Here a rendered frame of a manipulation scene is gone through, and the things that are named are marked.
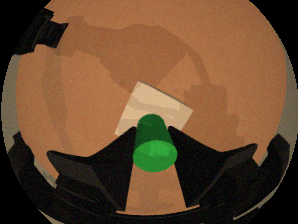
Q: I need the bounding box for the green cylinder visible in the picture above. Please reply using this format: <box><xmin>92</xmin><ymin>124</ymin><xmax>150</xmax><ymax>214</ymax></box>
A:
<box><xmin>133</xmin><ymin>115</ymin><xmax>178</xmax><ymax>172</ymax></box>

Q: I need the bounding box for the beige wooden block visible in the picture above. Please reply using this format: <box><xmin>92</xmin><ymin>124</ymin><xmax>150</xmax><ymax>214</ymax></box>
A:
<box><xmin>114</xmin><ymin>81</ymin><xmax>193</xmax><ymax>136</ymax></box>

